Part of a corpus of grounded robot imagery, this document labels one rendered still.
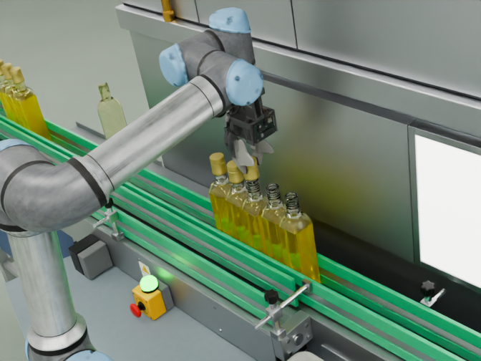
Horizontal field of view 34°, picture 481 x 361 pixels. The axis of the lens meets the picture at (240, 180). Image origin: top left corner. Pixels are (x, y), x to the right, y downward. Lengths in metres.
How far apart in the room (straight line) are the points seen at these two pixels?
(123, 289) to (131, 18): 0.72
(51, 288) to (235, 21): 0.61
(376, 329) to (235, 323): 0.35
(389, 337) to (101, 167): 0.69
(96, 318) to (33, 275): 0.63
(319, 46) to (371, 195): 0.33
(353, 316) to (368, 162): 0.32
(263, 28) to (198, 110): 0.43
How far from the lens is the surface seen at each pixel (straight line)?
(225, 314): 1.82
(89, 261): 2.16
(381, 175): 1.61
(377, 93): 1.52
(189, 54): 1.45
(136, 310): 1.98
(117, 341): 1.99
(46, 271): 1.46
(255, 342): 1.79
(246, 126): 1.57
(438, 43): 1.41
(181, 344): 1.93
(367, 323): 1.64
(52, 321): 1.53
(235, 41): 1.50
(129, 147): 1.29
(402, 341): 1.59
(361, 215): 1.72
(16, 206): 1.29
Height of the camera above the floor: 2.08
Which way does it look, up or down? 33 degrees down
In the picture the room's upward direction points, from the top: 11 degrees counter-clockwise
